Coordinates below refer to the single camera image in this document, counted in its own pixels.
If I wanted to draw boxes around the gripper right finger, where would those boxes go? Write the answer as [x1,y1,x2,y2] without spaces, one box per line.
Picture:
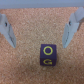
[62,11,84,49]

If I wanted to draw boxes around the purple block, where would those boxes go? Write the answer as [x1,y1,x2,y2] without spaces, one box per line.
[40,44,57,68]

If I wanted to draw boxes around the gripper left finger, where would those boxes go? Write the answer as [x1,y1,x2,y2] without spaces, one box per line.
[0,13,17,48]

